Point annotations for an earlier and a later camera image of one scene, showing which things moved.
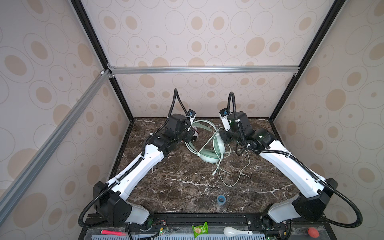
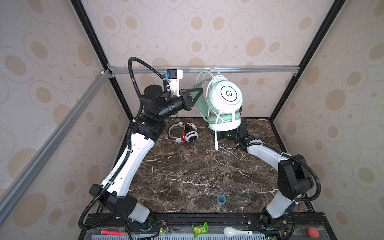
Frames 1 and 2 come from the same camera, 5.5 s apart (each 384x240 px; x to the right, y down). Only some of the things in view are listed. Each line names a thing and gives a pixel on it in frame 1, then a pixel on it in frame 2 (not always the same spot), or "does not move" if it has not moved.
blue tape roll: x=221 y=199 does not move
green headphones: x=210 y=155 to x=219 y=101
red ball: x=313 y=232 does not move
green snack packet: x=199 y=229 does not move
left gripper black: x=190 y=134 to x=187 y=102
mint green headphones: x=242 y=174 to x=215 y=113
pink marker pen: x=109 y=232 does not move
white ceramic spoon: x=231 y=231 does not move
